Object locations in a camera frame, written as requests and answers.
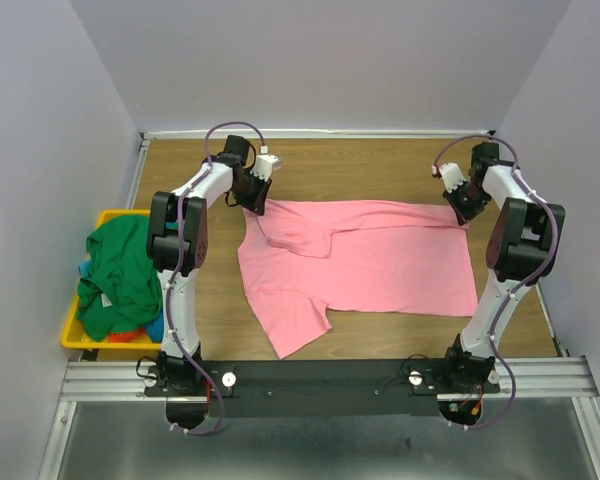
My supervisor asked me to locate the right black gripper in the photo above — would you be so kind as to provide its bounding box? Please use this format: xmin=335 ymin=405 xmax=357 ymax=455
xmin=441 ymin=179 xmax=488 ymax=226

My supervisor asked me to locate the pink t shirt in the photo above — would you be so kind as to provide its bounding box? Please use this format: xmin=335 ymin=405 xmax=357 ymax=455
xmin=237 ymin=200 xmax=478 ymax=358

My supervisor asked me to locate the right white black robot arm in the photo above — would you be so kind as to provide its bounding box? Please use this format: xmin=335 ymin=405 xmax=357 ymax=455
xmin=431 ymin=135 xmax=565 ymax=392

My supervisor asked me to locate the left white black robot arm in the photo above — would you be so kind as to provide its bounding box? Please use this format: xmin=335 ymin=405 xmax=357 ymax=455
xmin=146 ymin=135 xmax=281 ymax=396

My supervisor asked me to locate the green t shirt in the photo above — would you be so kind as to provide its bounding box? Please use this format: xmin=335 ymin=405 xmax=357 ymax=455
xmin=76 ymin=214 xmax=163 ymax=342

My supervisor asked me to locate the blue t shirt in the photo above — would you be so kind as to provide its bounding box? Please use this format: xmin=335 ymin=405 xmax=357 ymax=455
xmin=78 ymin=258 xmax=164 ymax=343

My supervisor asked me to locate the yellow plastic bin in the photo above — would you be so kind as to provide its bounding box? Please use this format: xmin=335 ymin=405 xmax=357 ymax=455
xmin=61 ymin=209 xmax=163 ymax=350

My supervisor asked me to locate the orange t shirt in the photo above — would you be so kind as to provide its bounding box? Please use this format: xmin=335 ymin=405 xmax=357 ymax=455
xmin=107 ymin=327 xmax=151 ymax=343

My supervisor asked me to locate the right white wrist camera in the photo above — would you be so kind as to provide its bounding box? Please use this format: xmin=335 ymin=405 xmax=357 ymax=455
xmin=437 ymin=163 xmax=467 ymax=193

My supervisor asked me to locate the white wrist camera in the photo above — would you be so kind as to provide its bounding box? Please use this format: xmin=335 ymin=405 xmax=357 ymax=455
xmin=437 ymin=163 xmax=467 ymax=193
xmin=251 ymin=154 xmax=282 ymax=182

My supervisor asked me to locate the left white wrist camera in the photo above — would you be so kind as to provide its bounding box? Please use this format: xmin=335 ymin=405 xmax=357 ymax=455
xmin=251 ymin=154 xmax=282 ymax=182

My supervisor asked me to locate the aluminium front rail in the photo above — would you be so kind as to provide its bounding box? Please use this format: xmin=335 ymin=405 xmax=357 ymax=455
xmin=60 ymin=357 xmax=599 ymax=402

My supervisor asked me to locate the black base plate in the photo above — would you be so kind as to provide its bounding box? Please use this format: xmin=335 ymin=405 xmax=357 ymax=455
xmin=136 ymin=354 xmax=500 ymax=433

